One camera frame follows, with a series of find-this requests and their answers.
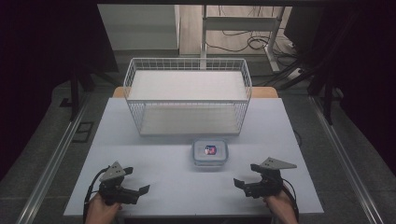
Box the white wire basket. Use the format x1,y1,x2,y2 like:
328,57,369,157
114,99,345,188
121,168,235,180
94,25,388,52
122,57,253,137

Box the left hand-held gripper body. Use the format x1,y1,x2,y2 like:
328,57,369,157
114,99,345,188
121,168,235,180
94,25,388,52
98,161,140,206

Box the person's right hand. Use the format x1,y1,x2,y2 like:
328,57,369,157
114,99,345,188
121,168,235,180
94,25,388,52
262,189,299,224

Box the black floor cables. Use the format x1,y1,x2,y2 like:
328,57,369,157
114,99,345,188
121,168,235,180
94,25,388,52
205,5,300,59

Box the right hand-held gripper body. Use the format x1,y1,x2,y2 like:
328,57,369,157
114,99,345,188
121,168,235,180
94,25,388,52
245,157,298,200

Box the white metal desk frame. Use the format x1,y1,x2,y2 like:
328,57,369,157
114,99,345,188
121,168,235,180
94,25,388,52
200,4,286,74

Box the black tripod stand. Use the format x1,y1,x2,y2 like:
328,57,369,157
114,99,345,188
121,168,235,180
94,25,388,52
58,60,123,123
258,18,347,126

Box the metal floor rail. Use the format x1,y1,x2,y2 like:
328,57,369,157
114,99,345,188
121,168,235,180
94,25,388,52
307,94,387,224
14,91,92,224

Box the white cabinet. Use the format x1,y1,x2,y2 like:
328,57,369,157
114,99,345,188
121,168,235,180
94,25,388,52
96,4,181,51

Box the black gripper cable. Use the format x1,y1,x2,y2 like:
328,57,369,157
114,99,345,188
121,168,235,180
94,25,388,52
280,177,301,222
82,167,110,224

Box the white power strip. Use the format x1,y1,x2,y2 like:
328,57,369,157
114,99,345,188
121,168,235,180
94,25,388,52
285,66,304,81

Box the person's left hand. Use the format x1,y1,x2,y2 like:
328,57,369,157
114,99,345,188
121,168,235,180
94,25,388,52
85,192,123,224

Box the clear lidded food container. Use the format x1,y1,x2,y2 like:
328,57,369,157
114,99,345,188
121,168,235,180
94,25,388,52
191,138,230,169

